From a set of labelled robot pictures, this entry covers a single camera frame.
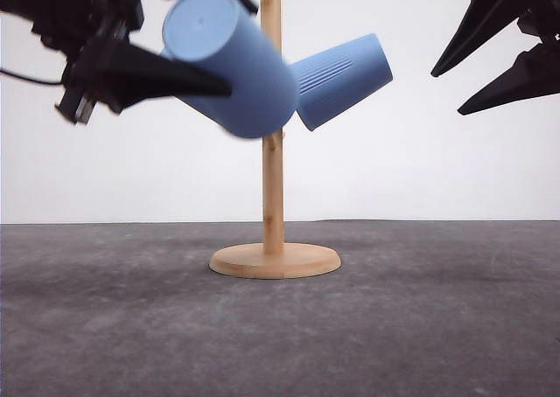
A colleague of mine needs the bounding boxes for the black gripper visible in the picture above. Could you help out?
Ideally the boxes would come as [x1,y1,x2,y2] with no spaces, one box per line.
[0,0,259,124]
[430,0,560,115]

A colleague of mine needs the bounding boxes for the blue cup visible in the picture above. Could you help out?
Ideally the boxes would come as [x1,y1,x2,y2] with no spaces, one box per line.
[161,0,300,138]
[289,33,393,131]

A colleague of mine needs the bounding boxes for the wooden mug tree stand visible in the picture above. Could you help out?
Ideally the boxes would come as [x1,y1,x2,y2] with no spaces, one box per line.
[209,0,342,280]

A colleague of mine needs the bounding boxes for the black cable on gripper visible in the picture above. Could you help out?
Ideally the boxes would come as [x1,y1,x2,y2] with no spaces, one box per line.
[0,69,64,85]

